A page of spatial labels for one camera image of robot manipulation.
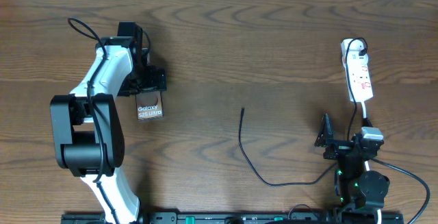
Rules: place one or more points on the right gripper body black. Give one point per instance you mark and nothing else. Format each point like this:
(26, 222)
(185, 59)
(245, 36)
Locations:
(339, 149)

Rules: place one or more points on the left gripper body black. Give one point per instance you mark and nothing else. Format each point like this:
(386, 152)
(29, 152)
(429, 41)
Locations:
(145, 79)

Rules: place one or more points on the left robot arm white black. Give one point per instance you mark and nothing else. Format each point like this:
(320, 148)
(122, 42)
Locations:
(88, 136)

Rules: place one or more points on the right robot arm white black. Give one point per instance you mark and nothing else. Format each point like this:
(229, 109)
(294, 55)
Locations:
(362, 190)

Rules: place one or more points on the white power strip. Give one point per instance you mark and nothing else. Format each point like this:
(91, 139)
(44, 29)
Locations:
(355, 58)

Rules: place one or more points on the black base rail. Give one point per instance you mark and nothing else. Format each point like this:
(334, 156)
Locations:
(174, 218)

